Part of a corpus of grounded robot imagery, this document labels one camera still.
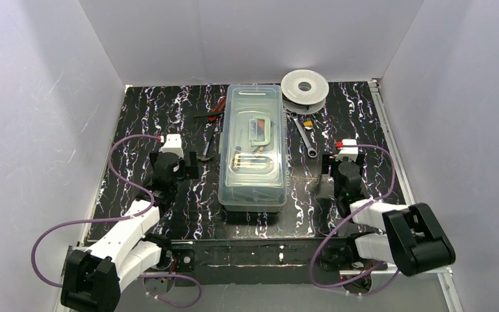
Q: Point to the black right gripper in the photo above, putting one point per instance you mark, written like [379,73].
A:
[344,164]

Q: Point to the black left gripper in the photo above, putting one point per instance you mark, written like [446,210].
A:
[173,171]

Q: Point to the black yellow handle screwdriver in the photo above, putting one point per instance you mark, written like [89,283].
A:
[236,162]

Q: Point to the translucent lid green toolbox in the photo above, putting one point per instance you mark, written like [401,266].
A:
[261,184]

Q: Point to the black hex key set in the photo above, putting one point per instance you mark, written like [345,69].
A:
[257,127]

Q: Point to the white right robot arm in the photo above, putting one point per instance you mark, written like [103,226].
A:
[408,236]

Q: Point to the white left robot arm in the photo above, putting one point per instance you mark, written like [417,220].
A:
[95,278]

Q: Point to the white filament spool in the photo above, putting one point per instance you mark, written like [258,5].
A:
[304,91]

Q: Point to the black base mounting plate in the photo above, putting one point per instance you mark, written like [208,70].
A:
[240,261]

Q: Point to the silver ring wrench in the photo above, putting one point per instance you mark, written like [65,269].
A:
[311,152]

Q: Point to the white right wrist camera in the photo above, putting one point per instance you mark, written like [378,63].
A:
[347,150]

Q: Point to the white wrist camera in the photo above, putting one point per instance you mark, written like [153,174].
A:
[347,150]
[172,144]

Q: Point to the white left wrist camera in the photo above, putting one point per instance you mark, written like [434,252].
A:
[172,144]

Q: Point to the red handle tool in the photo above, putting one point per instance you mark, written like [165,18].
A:
[218,110]

